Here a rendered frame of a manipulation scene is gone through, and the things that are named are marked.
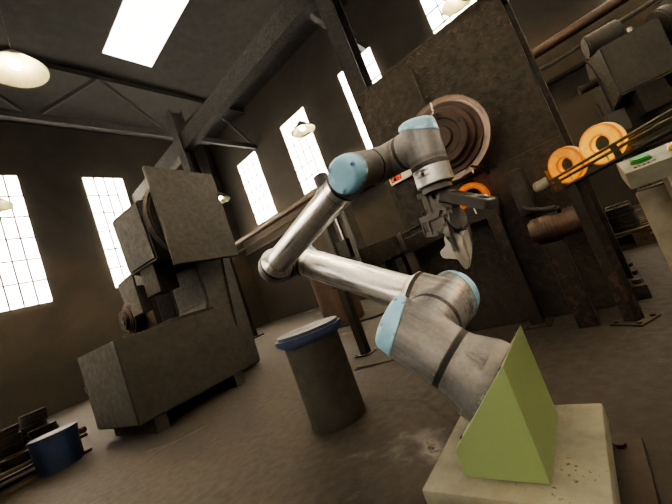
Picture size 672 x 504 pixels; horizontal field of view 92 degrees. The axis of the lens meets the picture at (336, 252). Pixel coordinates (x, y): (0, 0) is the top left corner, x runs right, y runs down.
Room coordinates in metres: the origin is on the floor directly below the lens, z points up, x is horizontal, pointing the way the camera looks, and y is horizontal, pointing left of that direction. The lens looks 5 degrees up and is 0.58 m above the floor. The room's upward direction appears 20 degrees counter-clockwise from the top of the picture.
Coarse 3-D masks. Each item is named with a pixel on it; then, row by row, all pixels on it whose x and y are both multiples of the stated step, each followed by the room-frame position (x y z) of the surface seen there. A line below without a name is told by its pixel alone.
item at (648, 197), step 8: (656, 184) 0.96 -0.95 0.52; (664, 184) 0.93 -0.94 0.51; (640, 192) 0.98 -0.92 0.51; (648, 192) 0.96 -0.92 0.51; (656, 192) 0.94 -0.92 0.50; (664, 192) 0.93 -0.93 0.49; (640, 200) 0.99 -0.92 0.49; (648, 200) 0.97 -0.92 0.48; (656, 200) 0.95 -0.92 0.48; (664, 200) 0.94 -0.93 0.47; (648, 208) 0.98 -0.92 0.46; (656, 208) 0.96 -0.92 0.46; (664, 208) 0.94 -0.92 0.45; (648, 216) 0.99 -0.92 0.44; (656, 216) 0.97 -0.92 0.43; (664, 216) 0.95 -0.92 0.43; (656, 224) 0.98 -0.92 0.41; (664, 224) 0.96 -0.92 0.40; (656, 232) 0.99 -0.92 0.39; (664, 232) 0.96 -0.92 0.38; (664, 240) 0.97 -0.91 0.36; (664, 248) 0.99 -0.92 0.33; (664, 256) 1.01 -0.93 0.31
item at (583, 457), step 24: (576, 408) 0.78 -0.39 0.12; (600, 408) 0.75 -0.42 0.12; (456, 432) 0.86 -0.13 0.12; (576, 432) 0.71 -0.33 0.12; (600, 432) 0.68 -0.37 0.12; (456, 456) 0.77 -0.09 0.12; (576, 456) 0.65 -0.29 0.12; (600, 456) 0.63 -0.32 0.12; (432, 480) 0.72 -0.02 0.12; (456, 480) 0.70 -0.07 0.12; (480, 480) 0.68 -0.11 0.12; (504, 480) 0.65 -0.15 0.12; (552, 480) 0.61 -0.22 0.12; (576, 480) 0.60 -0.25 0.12; (600, 480) 0.58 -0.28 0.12
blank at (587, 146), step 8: (592, 128) 1.24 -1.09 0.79; (600, 128) 1.21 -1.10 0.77; (608, 128) 1.19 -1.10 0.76; (616, 128) 1.17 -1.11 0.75; (584, 136) 1.27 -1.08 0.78; (592, 136) 1.25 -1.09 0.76; (608, 136) 1.20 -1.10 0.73; (616, 136) 1.18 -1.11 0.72; (584, 144) 1.28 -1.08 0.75; (592, 144) 1.27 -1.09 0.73; (584, 152) 1.29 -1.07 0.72; (592, 152) 1.27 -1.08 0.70; (592, 160) 1.28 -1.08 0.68; (600, 160) 1.26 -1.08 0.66; (608, 160) 1.23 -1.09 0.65
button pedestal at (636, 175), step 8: (648, 152) 0.88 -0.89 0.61; (656, 152) 0.86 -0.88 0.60; (664, 152) 0.83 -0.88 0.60; (624, 160) 0.92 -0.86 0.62; (648, 160) 0.85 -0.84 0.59; (656, 160) 0.82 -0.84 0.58; (664, 160) 0.81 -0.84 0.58; (624, 168) 0.88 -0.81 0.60; (632, 168) 0.86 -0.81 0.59; (640, 168) 0.84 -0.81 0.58; (648, 168) 0.83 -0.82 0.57; (656, 168) 0.82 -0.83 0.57; (664, 168) 0.82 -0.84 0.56; (624, 176) 0.88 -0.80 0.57; (632, 176) 0.85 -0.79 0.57; (640, 176) 0.85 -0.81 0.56; (648, 176) 0.84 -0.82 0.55; (656, 176) 0.83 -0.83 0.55; (664, 176) 0.83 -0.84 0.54; (632, 184) 0.86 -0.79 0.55; (640, 184) 0.85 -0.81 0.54
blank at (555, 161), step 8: (560, 152) 1.38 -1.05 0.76; (568, 152) 1.35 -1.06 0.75; (576, 152) 1.32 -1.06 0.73; (552, 160) 1.42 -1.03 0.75; (560, 160) 1.40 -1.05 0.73; (576, 160) 1.33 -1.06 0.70; (552, 168) 1.43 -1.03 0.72; (560, 168) 1.42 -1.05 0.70; (576, 168) 1.34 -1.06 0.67; (552, 176) 1.45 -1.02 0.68; (576, 176) 1.36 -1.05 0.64
